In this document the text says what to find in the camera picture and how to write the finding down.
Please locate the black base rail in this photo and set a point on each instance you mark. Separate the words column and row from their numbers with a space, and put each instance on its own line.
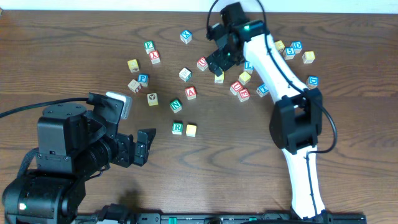
column 325, row 218

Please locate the yellow block far left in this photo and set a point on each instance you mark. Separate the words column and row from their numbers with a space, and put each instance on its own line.
column 133, row 65

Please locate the yellow block upper right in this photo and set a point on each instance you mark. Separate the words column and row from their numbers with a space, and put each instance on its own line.
column 279, row 46

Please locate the yellow block by L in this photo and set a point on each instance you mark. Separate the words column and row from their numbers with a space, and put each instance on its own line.
column 244, row 78

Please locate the blue P block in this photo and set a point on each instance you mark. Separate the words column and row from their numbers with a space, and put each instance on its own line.
column 143, row 79

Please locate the yellow block O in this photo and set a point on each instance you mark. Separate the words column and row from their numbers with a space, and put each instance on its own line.
column 191, row 130

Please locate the blue D block upper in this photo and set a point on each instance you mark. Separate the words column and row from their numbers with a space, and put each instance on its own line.
column 297, row 46

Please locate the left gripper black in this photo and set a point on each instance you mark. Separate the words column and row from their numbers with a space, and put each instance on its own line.
column 127, row 150

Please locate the yellow 8 block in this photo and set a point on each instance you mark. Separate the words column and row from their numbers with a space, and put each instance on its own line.
column 308, row 57

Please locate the green R block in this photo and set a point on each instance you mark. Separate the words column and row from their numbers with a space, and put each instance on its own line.
column 177, row 128

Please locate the blue T block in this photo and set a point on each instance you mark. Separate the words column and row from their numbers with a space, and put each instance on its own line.
column 262, row 90

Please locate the red U block upper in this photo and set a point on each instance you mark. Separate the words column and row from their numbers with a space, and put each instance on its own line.
column 202, row 64

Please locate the blue L block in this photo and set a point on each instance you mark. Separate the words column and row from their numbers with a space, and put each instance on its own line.
column 248, row 67

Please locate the white grey picture block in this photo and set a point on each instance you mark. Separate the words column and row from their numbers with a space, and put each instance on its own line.
column 185, row 74

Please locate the green N block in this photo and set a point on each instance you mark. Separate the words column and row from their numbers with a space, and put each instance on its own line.
column 176, row 106

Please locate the green F block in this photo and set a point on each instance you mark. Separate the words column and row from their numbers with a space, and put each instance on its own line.
column 149, row 46

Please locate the blue d block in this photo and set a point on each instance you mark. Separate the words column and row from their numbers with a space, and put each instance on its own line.
column 312, row 82
column 297, row 46

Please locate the red u block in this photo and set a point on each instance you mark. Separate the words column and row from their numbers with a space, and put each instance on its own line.
column 236, row 87
column 202, row 64

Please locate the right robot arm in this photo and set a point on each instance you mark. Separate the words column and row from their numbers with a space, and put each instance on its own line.
column 296, row 120

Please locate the beige red block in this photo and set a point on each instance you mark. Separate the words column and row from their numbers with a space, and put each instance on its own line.
column 134, row 86

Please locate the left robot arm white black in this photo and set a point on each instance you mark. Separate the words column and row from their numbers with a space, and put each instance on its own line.
column 75, row 145

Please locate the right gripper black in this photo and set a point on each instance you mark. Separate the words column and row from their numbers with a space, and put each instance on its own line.
column 222, row 53

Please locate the blue X block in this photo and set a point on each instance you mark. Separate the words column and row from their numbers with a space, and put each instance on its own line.
column 186, row 36

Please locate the yellow picture block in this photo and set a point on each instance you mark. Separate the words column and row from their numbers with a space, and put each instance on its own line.
column 152, row 99

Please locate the blue 5 block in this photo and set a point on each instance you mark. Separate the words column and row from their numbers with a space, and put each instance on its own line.
column 288, row 53

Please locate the red A block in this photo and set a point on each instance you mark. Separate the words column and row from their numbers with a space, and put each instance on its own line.
column 191, row 93

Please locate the blue D block right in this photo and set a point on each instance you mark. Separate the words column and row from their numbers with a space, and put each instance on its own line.
column 312, row 82

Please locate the yellow block centre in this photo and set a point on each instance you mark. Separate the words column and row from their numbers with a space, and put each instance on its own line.
column 220, row 78

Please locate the red U block lower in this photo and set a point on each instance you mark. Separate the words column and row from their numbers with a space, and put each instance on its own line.
column 236, row 87

